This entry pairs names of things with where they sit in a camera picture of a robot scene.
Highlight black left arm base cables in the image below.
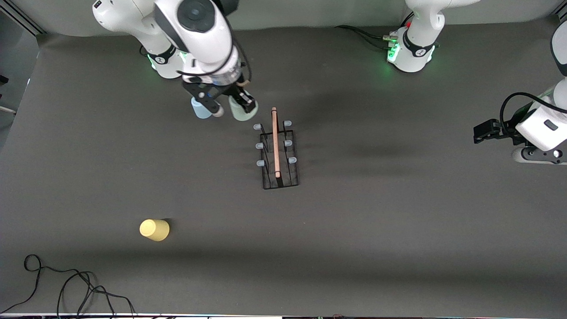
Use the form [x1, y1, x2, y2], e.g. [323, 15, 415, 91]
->
[334, 25, 396, 49]

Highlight black wire cup holder rack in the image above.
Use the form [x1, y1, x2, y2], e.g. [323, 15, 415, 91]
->
[253, 107, 301, 190]

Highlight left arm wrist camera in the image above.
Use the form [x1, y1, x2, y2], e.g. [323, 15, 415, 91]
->
[512, 146, 567, 165]

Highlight yellow plastic cup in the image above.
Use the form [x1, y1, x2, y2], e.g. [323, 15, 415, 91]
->
[140, 219, 170, 242]

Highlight light blue plastic cup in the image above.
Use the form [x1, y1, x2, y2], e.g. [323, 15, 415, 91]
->
[191, 97, 213, 119]

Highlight dark grey table mat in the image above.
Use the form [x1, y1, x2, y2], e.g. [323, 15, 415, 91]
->
[0, 23, 567, 316]

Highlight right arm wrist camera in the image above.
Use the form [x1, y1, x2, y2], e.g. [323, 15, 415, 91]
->
[183, 81, 225, 118]

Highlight light grey backdrop cloth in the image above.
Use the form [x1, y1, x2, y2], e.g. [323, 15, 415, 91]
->
[9, 0, 567, 37]

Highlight black left arm wrist cable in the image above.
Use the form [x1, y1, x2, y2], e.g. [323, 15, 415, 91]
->
[500, 92, 567, 133]

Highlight pale green plastic cup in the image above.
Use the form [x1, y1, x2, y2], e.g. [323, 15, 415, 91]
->
[228, 95, 257, 122]

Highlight thin black loose cable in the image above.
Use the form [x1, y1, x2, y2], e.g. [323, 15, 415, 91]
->
[0, 254, 136, 316]

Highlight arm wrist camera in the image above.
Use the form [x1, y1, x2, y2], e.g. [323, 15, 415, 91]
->
[183, 81, 225, 118]
[512, 146, 567, 165]

